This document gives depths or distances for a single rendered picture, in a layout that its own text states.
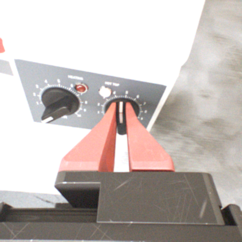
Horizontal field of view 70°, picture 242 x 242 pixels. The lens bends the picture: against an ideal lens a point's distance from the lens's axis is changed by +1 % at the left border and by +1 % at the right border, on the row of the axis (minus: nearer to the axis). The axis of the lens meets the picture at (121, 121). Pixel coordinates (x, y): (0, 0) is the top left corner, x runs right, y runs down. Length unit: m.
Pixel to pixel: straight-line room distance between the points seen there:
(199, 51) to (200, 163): 0.15
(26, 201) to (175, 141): 1.28
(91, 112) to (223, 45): 0.16
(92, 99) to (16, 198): 1.32
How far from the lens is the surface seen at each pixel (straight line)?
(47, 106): 0.17
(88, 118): 0.17
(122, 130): 0.16
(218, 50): 0.24
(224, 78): 0.25
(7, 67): 0.23
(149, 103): 0.16
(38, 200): 1.41
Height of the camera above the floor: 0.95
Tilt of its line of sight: 70 degrees down
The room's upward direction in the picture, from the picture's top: 169 degrees clockwise
